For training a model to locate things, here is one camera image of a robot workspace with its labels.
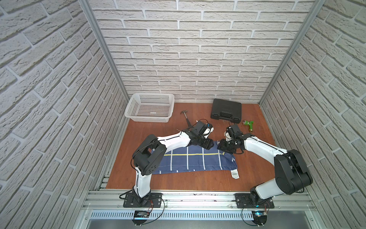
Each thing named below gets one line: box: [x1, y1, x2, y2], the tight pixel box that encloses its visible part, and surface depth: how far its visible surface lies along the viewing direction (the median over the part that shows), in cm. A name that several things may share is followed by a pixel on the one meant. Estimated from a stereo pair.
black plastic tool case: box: [210, 98, 243, 124], surface depth 109 cm
